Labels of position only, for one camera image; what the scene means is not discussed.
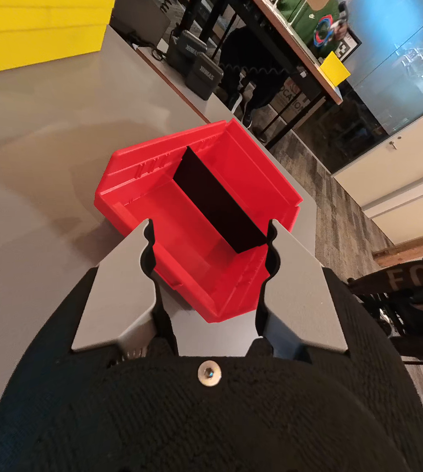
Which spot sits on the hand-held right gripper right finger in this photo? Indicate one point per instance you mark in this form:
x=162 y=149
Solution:
x=303 y=302

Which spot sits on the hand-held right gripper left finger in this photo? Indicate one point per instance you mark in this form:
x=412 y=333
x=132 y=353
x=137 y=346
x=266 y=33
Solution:
x=119 y=298

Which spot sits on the red storage bin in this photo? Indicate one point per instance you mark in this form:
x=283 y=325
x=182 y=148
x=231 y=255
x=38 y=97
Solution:
x=159 y=206

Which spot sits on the large yellow storage bin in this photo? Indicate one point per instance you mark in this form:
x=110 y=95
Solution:
x=38 y=37

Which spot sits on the black chair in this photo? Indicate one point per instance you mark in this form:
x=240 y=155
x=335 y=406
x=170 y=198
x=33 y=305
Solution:
x=410 y=287

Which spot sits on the white double door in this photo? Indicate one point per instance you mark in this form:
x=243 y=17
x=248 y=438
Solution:
x=410 y=214

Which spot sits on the cardboard box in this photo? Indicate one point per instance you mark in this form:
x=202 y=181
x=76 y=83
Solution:
x=290 y=97

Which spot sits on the small yellow bin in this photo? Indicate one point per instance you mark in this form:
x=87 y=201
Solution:
x=335 y=70

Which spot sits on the black hard case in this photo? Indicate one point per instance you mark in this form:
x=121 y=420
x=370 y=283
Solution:
x=187 y=49
x=206 y=77

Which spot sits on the long brown-edged table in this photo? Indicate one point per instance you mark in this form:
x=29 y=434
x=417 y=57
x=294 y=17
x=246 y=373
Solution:
x=300 y=55

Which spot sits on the framed marker tag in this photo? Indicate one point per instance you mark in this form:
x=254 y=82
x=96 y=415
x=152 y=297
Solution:
x=351 y=46

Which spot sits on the glass partition window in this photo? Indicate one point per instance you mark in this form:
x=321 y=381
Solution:
x=399 y=55

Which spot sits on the black box under table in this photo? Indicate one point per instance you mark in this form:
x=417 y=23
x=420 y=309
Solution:
x=141 y=18

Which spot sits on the wooden post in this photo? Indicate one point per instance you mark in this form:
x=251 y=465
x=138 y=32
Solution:
x=410 y=250

